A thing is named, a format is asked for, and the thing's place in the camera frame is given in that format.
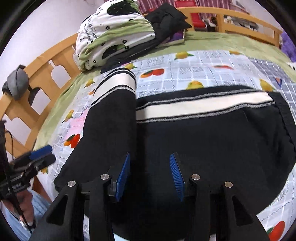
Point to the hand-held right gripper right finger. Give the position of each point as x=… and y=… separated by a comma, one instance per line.
x=177, y=178

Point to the pile of papers and boxes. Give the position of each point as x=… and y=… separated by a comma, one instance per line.
x=240, y=22

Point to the person's left hand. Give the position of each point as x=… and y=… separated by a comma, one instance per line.
x=23, y=204

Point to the wooden bed frame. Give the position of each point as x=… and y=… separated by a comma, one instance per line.
x=46, y=60

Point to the black sweater white stripe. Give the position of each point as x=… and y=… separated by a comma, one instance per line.
x=208, y=139

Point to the red patterned curtain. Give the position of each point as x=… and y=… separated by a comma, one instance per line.
x=150, y=4

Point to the person's jeans leg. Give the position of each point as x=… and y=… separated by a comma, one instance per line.
x=39, y=208

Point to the grey checked cloth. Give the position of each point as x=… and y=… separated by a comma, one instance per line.
x=268, y=69

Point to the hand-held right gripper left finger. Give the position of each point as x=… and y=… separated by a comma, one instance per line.
x=122, y=178

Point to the purple plush toy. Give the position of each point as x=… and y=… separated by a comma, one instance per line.
x=289, y=44

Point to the grey cap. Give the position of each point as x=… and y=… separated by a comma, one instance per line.
x=16, y=81

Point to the large red chair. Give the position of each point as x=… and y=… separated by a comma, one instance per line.
x=196, y=22

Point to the dark zippered garment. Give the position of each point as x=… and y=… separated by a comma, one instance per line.
x=129, y=55

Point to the fruit print plastic sheet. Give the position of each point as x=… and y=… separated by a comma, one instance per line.
x=175, y=74

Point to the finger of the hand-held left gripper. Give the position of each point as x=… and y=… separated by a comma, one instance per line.
x=41, y=151
x=44, y=161

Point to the folded floral quilt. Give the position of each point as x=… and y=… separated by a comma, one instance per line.
x=111, y=34

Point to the black jacket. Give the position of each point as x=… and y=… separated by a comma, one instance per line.
x=166, y=20

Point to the green blanket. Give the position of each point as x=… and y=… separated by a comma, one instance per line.
x=219, y=41

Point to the purple white cushion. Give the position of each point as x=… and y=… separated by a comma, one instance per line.
x=177, y=37

